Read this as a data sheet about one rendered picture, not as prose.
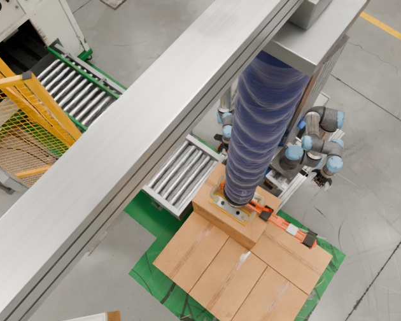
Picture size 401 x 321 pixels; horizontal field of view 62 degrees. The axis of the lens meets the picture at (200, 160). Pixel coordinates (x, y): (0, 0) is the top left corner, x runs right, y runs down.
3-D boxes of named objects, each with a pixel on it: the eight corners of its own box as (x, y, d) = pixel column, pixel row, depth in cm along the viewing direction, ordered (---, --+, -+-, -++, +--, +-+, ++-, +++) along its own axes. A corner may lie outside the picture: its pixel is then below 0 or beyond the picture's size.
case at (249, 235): (193, 211, 301) (191, 200, 264) (218, 177, 313) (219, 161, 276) (250, 249, 287) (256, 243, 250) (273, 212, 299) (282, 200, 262)
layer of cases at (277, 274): (158, 267, 323) (151, 263, 286) (219, 188, 350) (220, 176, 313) (261, 353, 293) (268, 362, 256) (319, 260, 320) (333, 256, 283)
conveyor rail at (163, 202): (18, 95, 371) (9, 85, 353) (21, 92, 372) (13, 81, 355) (177, 219, 313) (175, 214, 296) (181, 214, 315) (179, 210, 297)
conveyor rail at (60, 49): (60, 57, 389) (53, 46, 372) (63, 54, 391) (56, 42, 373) (218, 167, 331) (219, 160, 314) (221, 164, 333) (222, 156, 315)
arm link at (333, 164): (345, 156, 175) (342, 171, 172) (337, 164, 185) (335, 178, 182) (330, 152, 176) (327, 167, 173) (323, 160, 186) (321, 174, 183)
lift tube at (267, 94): (217, 174, 202) (228, 13, 86) (240, 146, 209) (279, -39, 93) (249, 197, 196) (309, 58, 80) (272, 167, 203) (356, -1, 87)
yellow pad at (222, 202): (208, 202, 263) (208, 200, 258) (215, 192, 266) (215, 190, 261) (244, 226, 255) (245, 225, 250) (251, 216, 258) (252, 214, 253)
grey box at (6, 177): (9, 180, 219) (-20, 164, 191) (16, 174, 220) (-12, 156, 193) (29, 197, 214) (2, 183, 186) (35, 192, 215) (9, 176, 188)
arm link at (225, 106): (235, 126, 262) (238, 60, 226) (216, 127, 262) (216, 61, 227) (233, 118, 271) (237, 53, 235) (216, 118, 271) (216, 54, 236)
